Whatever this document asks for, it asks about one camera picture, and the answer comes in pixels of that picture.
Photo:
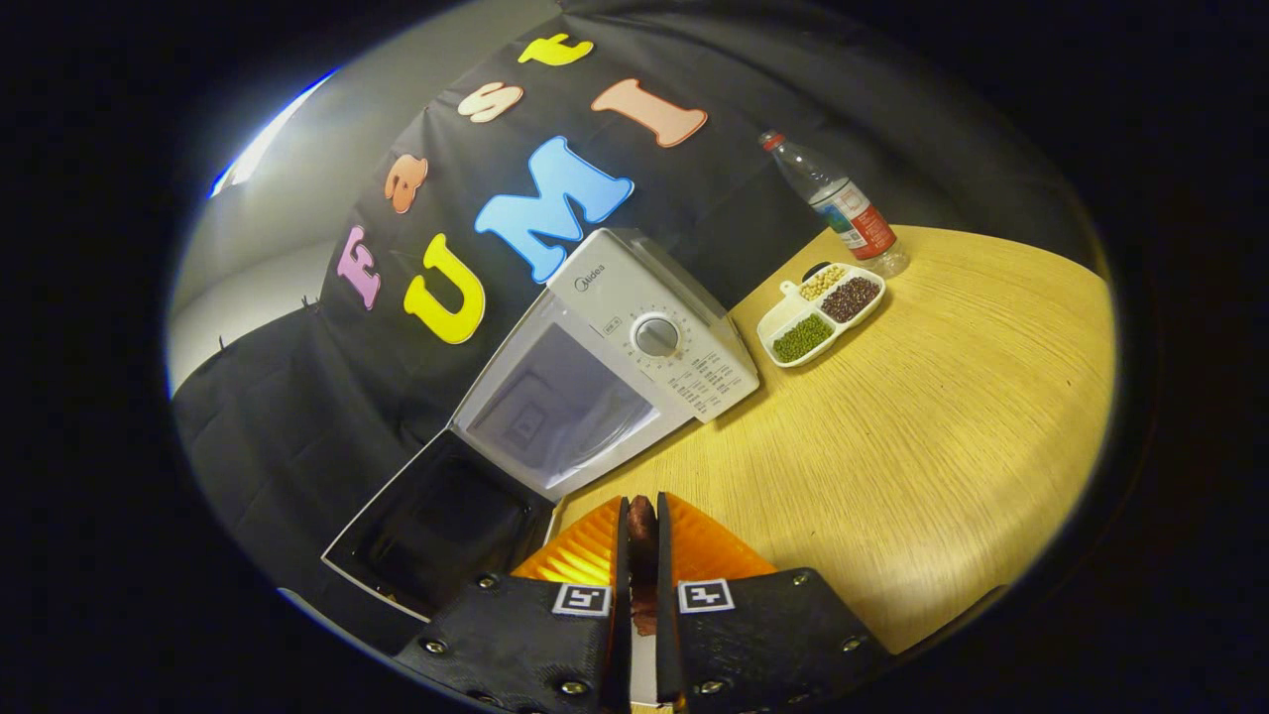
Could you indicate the white divided dish of beans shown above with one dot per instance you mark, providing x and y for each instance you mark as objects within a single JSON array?
[{"x": 813, "y": 327}]

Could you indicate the white toaster oven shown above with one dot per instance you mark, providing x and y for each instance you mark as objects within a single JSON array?
[{"x": 615, "y": 327}]

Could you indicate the clear plastic water bottle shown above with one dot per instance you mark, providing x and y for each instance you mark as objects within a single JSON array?
[{"x": 853, "y": 218}]

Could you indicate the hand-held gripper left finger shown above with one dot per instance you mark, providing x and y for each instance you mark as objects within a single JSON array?
[{"x": 624, "y": 575}]

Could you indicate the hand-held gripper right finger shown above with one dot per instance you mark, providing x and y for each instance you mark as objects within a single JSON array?
[{"x": 663, "y": 565}]

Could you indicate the reddish brown meat piece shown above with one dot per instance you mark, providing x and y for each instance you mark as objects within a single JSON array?
[{"x": 642, "y": 535}]

